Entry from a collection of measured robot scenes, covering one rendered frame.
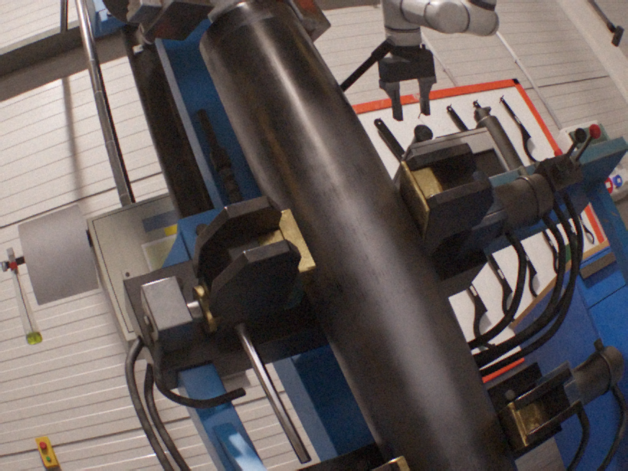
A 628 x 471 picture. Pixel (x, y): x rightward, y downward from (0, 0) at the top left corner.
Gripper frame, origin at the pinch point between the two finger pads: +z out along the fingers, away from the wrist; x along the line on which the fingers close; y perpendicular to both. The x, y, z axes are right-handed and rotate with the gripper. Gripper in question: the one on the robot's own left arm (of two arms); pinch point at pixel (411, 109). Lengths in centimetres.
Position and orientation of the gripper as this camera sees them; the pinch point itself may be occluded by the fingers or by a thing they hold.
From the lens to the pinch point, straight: 184.4
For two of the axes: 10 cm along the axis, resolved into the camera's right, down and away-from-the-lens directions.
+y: -4.1, -4.0, 8.2
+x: -9.1, 2.7, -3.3
